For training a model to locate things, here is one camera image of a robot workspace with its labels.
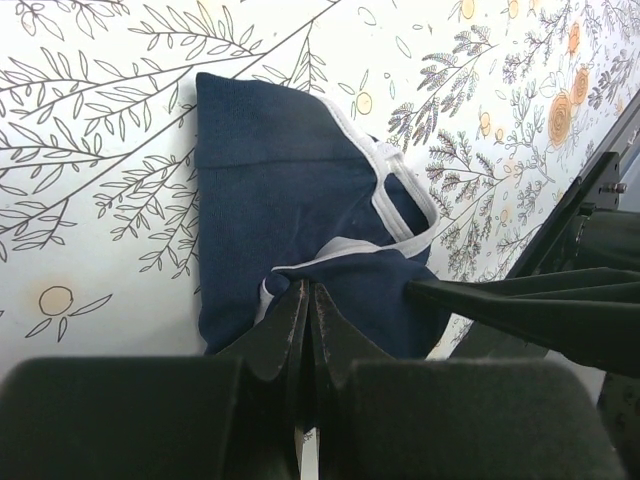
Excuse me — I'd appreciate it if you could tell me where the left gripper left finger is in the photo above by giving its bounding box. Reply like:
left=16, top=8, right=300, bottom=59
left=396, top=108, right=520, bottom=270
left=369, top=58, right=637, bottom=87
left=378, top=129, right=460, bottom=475
left=1, top=281, right=309, bottom=479

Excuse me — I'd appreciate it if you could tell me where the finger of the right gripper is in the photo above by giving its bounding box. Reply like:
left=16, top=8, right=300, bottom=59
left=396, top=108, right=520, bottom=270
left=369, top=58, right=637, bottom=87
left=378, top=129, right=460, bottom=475
left=407, top=267, right=639, bottom=375

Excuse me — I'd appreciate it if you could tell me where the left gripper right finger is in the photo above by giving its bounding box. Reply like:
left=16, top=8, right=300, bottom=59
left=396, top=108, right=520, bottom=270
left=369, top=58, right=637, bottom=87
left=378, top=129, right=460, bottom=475
left=309, top=284, right=625, bottom=479

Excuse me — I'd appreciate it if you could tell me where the navy white-trimmed underwear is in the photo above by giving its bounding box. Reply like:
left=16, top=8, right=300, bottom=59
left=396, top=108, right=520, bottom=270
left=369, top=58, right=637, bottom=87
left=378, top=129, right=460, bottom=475
left=195, top=72, right=450, bottom=359

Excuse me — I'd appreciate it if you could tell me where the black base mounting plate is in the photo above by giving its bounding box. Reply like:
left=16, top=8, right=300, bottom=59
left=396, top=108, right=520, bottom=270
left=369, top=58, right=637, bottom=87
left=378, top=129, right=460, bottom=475
left=449, top=92, right=640, bottom=361

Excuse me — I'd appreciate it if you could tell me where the floral table mat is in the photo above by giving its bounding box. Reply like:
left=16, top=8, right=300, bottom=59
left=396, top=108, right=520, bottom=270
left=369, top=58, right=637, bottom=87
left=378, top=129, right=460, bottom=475
left=1, top=1, right=639, bottom=367

